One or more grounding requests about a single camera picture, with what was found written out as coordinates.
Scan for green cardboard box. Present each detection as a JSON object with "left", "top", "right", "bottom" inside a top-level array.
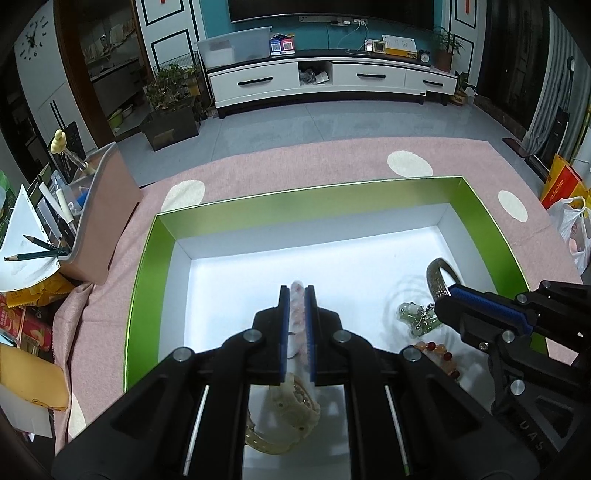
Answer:
[{"left": 124, "top": 175, "right": 548, "bottom": 480}]

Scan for pink bead bracelet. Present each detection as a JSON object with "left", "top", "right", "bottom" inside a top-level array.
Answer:
[{"left": 286, "top": 279, "right": 309, "bottom": 370}]

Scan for yellow envelope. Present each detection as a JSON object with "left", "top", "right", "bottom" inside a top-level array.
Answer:
[{"left": 0, "top": 344, "right": 70, "bottom": 411}]

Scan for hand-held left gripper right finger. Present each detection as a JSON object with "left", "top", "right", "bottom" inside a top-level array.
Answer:
[{"left": 305, "top": 285, "right": 541, "bottom": 480}]

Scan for yellow snack bag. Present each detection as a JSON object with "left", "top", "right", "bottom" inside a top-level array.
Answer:
[{"left": 9, "top": 272, "right": 77, "bottom": 308}]

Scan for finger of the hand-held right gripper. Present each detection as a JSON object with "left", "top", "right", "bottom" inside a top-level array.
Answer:
[
  {"left": 435, "top": 298, "right": 571, "bottom": 462},
  {"left": 445, "top": 279, "right": 591, "bottom": 365}
]

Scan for white plastic bag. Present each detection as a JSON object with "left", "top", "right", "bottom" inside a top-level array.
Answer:
[{"left": 547, "top": 196, "right": 591, "bottom": 273}]

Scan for green jade charm keychain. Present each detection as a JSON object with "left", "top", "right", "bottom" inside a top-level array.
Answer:
[{"left": 398, "top": 300, "right": 441, "bottom": 337}]

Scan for tall potted plant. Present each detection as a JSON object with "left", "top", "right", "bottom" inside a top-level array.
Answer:
[{"left": 433, "top": 25, "right": 466, "bottom": 72}]

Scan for small potted plant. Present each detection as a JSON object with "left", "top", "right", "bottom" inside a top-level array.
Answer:
[{"left": 450, "top": 71, "right": 477, "bottom": 107}]

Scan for white paper sheet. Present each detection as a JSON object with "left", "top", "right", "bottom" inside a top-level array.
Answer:
[{"left": 0, "top": 185, "right": 62, "bottom": 291}]

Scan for wall clock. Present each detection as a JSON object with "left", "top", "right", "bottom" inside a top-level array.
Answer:
[{"left": 21, "top": 16, "right": 50, "bottom": 58}]

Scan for green pencil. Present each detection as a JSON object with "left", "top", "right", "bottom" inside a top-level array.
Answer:
[{"left": 4, "top": 235, "right": 71, "bottom": 262}]

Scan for grey metal bangle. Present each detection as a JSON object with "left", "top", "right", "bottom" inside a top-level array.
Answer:
[{"left": 426, "top": 258, "right": 462, "bottom": 303}]

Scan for white tv cabinet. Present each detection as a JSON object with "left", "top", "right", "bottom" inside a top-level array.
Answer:
[{"left": 205, "top": 48, "right": 458, "bottom": 116}]

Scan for pink polka dot tablecloth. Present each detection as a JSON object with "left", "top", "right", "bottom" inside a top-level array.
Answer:
[{"left": 53, "top": 138, "right": 583, "bottom": 457}]

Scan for grey curtain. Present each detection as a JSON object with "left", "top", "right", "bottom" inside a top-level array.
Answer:
[{"left": 526, "top": 7, "right": 591, "bottom": 158}]

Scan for plant crate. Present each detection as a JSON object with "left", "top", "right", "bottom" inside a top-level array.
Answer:
[{"left": 141, "top": 65, "right": 205, "bottom": 151}]

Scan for red snack packets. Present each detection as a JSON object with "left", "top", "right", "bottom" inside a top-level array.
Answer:
[{"left": 0, "top": 295, "right": 54, "bottom": 352}]

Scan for yellow and red paper bag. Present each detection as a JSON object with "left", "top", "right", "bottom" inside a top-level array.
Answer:
[{"left": 540, "top": 154, "right": 591, "bottom": 210}]

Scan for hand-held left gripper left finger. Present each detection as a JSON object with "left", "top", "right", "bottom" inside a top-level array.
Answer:
[{"left": 52, "top": 285, "right": 291, "bottom": 480}]

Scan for cream plastic wristwatch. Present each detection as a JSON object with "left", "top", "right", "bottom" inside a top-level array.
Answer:
[{"left": 244, "top": 373, "right": 321, "bottom": 455}]

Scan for white and yellow box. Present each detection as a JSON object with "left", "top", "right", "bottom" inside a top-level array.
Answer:
[{"left": 382, "top": 34, "right": 417, "bottom": 58}]

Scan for clear storage bin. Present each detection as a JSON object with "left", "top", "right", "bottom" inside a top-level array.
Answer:
[{"left": 196, "top": 25, "right": 271, "bottom": 70}]

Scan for black television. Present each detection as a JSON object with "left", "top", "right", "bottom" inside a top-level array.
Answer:
[{"left": 228, "top": 0, "right": 435, "bottom": 23}]

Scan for red bead bracelet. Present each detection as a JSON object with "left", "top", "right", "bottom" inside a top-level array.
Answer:
[{"left": 406, "top": 340, "right": 461, "bottom": 384}]

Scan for pink desk organizer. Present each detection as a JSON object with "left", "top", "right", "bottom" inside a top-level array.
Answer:
[{"left": 48, "top": 141, "right": 144, "bottom": 284}]

